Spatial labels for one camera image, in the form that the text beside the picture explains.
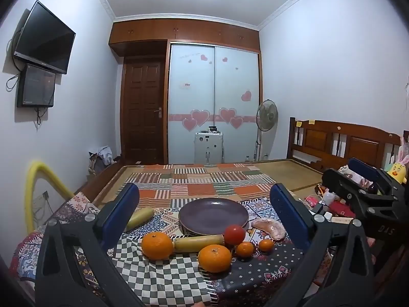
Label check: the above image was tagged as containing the white air cooler unit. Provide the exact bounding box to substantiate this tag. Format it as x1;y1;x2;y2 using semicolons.
194;131;224;165

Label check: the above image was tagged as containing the pale pink curved food piece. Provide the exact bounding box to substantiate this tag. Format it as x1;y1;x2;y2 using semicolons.
251;218;286;240

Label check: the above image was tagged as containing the yellow chick plush toy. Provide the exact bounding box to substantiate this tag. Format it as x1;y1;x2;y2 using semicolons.
385;155;409;184

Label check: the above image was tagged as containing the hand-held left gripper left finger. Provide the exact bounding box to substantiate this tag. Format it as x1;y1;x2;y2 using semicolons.
35;183;151;307

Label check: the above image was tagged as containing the large orange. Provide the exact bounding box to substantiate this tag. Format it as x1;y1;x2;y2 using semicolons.
141;232;174;260
198;245;232;273

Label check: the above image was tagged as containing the purple plate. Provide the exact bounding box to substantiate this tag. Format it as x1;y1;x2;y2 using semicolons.
178;198;249;236

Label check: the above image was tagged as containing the printed patterned tablecloth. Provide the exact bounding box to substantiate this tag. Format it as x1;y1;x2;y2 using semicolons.
9;192;330;307

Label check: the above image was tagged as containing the frosted sliding-door wardrobe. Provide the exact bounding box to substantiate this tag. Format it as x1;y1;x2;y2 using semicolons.
168;41;261;165

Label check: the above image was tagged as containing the black hanging cable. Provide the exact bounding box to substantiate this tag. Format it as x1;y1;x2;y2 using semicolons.
36;106;49;126

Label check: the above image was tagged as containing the yellow cucumber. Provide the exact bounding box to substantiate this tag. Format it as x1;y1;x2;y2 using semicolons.
124;208;154;232
173;234;225;253

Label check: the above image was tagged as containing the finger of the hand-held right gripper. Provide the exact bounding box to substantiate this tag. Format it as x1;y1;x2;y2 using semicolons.
321;168;398;218
348;157;402;192

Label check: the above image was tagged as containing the patchwork blanket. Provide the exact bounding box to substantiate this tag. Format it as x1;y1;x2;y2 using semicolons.
123;164;296;210

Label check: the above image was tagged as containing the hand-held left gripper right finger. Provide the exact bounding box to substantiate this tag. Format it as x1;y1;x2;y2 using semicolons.
269;183;374;307

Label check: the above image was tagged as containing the small black wall monitor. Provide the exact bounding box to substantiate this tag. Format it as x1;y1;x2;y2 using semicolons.
17;63;56;108

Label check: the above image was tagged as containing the brown wooden door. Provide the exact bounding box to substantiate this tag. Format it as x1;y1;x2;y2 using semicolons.
121;56;167;165

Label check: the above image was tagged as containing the pink plush toy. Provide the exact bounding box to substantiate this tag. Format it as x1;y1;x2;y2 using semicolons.
339;166;368;186

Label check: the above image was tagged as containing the wooden overhead cabinet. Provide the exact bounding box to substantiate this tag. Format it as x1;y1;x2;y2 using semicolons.
109;17;260;55

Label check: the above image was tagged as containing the wooden bed frame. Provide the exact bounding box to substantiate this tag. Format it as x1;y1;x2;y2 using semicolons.
75;117;401;205

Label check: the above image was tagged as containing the standing fan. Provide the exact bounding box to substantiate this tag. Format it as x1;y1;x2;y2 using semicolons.
254;100;278;162

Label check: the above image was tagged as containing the red tomato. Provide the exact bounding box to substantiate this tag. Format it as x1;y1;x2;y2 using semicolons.
224;225;246;245

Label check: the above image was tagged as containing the yellow foam tube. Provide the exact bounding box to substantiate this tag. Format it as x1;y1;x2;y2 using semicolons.
26;161;75;234

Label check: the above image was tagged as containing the red box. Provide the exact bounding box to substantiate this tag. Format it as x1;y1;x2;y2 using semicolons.
329;201;356;218

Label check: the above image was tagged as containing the black wall television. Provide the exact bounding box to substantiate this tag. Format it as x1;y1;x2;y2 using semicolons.
13;0;76;75

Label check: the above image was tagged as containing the pile of clothes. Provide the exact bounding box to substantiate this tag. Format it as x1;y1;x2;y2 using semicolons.
89;146;113;175

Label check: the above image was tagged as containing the black looped cable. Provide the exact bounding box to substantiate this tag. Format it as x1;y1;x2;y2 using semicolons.
6;73;20;92

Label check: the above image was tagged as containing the wall socket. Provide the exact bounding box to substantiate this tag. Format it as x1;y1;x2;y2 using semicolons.
33;191;50;212

